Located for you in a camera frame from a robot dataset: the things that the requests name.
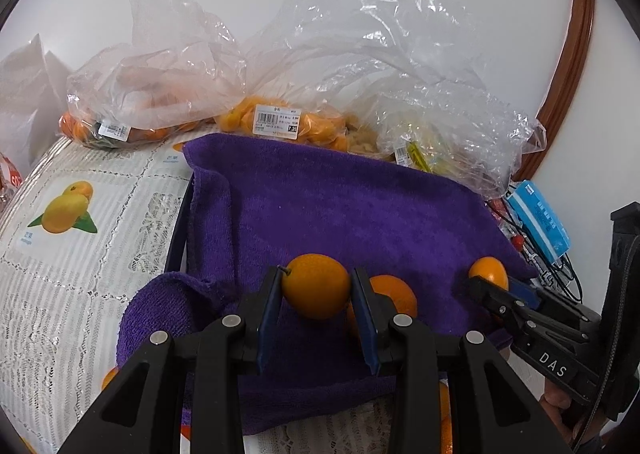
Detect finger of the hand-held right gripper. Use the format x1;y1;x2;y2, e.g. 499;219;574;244
469;278;536;335
509;279;546;309

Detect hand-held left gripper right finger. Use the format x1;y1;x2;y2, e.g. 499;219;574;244
350;266;558;454

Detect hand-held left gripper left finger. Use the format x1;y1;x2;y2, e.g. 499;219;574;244
57;266;286;454

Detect oval orange mandarin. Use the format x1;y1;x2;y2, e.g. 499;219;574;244
346;275;418;337

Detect large orange mandarin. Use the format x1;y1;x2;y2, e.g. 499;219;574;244
281;254;352;321

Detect purple towel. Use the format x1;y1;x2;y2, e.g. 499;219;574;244
116;134;541;437

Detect clear bag of red fruits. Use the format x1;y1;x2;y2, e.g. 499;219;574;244
485;196;511;229

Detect person's right hand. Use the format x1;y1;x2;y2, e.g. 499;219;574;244
540;379;591;454

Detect blue tissue pack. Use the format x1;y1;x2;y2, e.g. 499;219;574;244
506;180;573;262

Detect clear bag of yellow fruit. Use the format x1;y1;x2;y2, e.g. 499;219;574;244
350;84;548;199

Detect clear bag of kumquats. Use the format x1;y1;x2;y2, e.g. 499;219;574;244
215;0;501;155

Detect clear bag of mandarins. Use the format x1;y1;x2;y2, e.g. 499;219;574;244
59;0;251;149

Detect red and white packet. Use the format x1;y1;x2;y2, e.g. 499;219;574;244
0;154;23;205

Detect white plastic bag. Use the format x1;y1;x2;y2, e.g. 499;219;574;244
0;34;76;169

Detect black cables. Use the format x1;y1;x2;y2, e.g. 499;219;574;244
495;184;583;302

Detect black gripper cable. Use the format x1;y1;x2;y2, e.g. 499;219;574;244
575;229;640;454

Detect brown wooden door frame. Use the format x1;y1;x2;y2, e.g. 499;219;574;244
510;0;596;182

